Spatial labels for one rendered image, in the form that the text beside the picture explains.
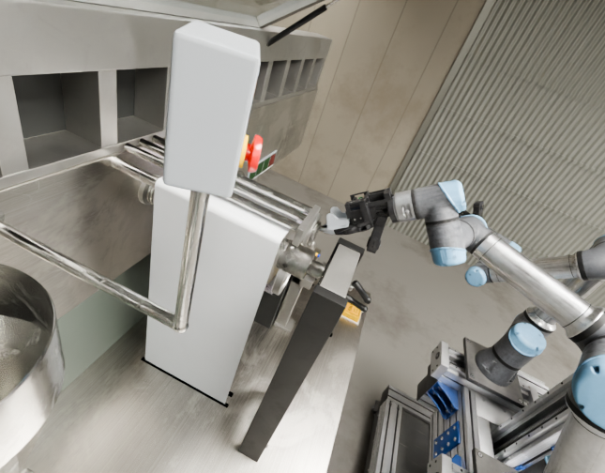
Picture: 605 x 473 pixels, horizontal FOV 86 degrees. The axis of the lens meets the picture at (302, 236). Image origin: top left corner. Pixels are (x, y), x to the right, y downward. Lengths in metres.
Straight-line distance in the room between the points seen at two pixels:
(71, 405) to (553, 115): 3.70
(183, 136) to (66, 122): 0.47
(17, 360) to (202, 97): 0.28
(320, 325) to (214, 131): 0.34
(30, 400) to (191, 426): 0.67
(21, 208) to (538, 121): 3.61
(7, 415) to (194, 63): 0.22
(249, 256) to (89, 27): 0.39
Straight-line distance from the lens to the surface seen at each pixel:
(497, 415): 1.63
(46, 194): 0.61
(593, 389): 0.81
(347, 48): 3.71
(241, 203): 0.56
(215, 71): 0.22
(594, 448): 0.91
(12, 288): 0.33
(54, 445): 0.93
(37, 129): 0.67
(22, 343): 0.37
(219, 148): 0.24
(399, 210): 0.81
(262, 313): 1.06
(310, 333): 0.51
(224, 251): 0.59
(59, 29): 0.56
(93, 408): 0.95
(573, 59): 3.69
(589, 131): 3.83
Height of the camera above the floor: 1.74
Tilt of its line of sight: 34 degrees down
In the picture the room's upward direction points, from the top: 21 degrees clockwise
